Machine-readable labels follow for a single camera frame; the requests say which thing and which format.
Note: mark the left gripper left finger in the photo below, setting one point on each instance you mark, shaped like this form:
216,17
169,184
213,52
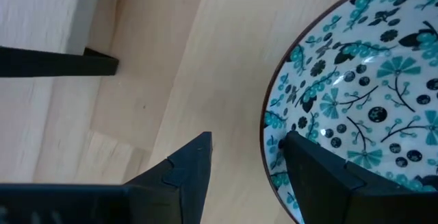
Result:
164,196

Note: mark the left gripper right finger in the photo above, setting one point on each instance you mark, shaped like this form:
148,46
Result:
325,189

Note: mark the blue floral mini bowl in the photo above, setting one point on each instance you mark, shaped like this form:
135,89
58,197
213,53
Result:
376,80

